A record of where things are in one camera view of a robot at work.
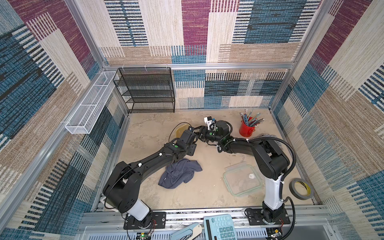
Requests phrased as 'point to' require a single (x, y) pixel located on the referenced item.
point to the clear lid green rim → (241, 179)
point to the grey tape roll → (308, 187)
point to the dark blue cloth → (179, 171)
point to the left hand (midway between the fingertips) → (189, 144)
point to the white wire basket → (91, 104)
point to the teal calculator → (220, 227)
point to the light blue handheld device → (188, 233)
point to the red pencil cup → (245, 130)
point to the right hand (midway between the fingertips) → (193, 133)
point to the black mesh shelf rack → (146, 88)
